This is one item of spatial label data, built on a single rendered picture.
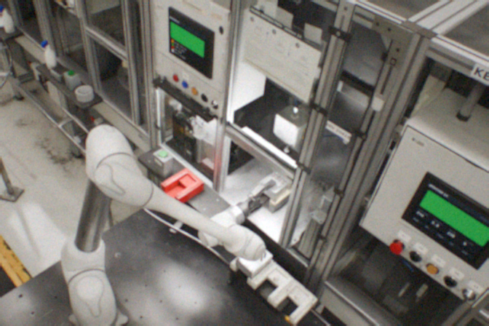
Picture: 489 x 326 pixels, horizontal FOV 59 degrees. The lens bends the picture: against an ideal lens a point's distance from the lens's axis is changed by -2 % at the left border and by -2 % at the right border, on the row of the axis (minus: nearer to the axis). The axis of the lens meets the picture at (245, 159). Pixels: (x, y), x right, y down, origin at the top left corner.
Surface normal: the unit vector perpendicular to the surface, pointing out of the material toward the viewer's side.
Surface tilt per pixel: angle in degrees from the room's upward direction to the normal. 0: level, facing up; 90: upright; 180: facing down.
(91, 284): 6
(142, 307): 0
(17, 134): 0
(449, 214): 90
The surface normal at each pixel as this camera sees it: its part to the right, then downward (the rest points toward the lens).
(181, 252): 0.10, -0.71
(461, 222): -0.69, 0.46
